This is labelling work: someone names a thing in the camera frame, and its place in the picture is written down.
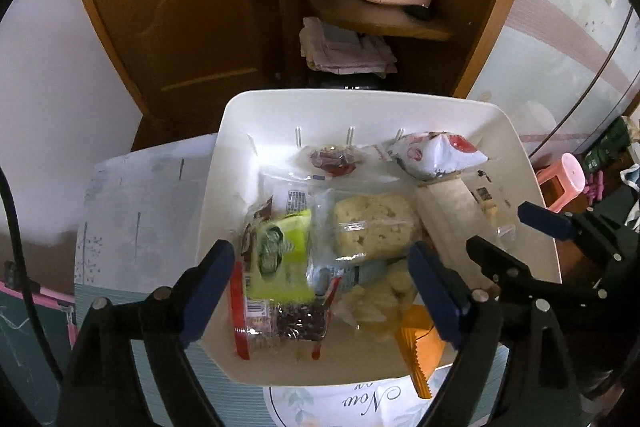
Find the dark seaweed snack pack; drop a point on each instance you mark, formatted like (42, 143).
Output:
(301, 321)

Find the wooden shelf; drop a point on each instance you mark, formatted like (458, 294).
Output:
(378, 20)

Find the brown wooden door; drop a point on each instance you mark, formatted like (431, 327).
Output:
(182, 61)

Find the folded pink cloth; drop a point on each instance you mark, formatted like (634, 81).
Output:
(327, 48)

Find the pink plastic stool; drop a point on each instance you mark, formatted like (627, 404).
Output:
(567, 174)

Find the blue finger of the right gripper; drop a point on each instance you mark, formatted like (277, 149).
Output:
(545, 221)

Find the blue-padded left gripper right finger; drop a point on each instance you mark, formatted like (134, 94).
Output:
(538, 388)

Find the green candy packet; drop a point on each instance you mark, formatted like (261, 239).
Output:
(279, 260)

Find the small red candy packet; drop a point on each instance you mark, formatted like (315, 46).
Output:
(333, 160)

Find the orange snack packet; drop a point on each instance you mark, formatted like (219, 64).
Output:
(420, 346)

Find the yellow rice cracker pack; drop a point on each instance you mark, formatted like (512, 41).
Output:
(376, 306)

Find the green plant bag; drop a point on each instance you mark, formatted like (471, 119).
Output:
(606, 149)

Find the clear wrapped cake pack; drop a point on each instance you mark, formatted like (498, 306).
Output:
(350, 228)

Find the blue white cloth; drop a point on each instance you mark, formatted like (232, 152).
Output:
(630, 177)

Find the red-edged cracker snack pack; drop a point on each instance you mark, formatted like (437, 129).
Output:
(254, 321)

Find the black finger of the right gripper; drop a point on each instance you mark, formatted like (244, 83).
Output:
(508, 274)

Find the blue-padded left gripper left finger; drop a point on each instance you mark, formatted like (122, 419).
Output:
(102, 384)

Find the red white snack packet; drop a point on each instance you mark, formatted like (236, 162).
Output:
(432, 155)

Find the green chalkboard pink frame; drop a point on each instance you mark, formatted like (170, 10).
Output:
(21, 358)

